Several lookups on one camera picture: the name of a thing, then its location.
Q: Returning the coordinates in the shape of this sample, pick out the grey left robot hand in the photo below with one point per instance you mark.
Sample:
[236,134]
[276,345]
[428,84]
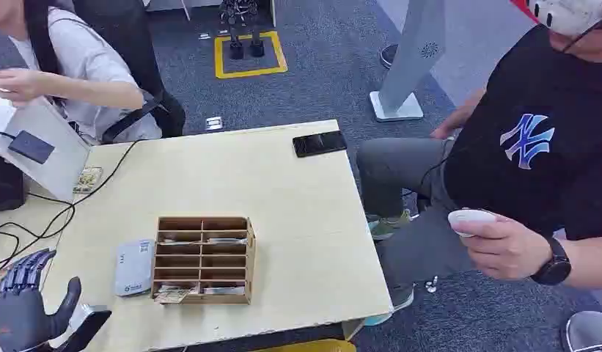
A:
[16,316]

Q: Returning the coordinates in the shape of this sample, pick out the wooden card sorting box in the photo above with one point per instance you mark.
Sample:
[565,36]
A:
[201,253]

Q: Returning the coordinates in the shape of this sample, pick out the white handheld controller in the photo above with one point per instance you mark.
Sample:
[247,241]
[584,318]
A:
[468,217]

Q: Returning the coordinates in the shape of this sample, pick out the grey flat card reader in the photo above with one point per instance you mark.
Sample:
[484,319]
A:
[133,267]

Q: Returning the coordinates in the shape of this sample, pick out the black case on desk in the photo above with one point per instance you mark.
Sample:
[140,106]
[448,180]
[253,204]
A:
[4,187]

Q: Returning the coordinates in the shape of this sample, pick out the gold card pack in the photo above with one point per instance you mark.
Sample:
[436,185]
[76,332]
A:
[88,180]

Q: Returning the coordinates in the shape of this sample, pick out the white monitor back panel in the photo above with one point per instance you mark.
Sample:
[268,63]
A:
[58,167]

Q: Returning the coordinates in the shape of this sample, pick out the printed card in box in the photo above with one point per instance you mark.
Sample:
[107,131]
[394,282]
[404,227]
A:
[172,295]

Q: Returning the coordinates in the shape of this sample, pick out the small black hub box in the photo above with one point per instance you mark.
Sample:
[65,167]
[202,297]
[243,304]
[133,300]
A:
[31,147]

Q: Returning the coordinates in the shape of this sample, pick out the silver card in box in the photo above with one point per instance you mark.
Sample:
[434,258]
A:
[224,291]
[228,240]

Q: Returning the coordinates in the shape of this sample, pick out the seated person at desk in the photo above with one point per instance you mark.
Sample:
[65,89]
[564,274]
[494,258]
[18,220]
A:
[87,58]

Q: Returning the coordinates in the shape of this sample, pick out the silver floor socket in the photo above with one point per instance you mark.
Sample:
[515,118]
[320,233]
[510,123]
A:
[214,124]

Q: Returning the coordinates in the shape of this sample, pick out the black office chair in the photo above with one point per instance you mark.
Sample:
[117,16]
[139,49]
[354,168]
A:
[135,48]

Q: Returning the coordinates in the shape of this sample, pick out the yellow object under desk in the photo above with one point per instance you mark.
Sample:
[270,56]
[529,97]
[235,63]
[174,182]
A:
[310,347]

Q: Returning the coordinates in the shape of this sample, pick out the yellow floor tape square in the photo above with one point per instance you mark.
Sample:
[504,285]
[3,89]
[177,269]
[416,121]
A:
[252,73]

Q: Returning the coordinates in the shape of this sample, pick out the black robot legs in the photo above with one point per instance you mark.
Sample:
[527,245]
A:
[237,48]

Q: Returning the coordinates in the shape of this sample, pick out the black smartphone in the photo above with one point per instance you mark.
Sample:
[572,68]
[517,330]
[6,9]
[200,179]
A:
[320,144]

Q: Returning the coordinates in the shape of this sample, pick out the green shoe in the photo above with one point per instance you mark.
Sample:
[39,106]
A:
[388,226]

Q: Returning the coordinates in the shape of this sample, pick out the teal soled shoe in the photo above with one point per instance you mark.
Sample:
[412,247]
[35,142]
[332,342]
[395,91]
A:
[400,303]

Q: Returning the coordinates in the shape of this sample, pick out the chair caster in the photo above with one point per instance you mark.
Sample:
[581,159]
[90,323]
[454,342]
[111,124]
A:
[431,285]

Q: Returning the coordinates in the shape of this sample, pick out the black shoe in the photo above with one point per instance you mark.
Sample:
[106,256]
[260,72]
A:
[389,56]

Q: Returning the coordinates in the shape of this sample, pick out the grey kiosk stand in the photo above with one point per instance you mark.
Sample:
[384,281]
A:
[412,48]

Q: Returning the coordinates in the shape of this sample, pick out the person wearing headset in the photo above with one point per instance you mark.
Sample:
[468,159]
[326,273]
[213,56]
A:
[524,184]

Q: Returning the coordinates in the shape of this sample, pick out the black wristwatch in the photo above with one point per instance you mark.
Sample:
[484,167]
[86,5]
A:
[555,267]

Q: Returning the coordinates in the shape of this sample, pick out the grey rounded object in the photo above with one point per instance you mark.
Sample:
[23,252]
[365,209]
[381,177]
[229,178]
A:
[589,335]

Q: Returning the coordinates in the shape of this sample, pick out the white VR headset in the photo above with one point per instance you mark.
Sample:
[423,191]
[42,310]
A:
[568,14]

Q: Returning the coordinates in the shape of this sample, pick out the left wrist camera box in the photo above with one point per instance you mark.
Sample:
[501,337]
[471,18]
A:
[92,324]

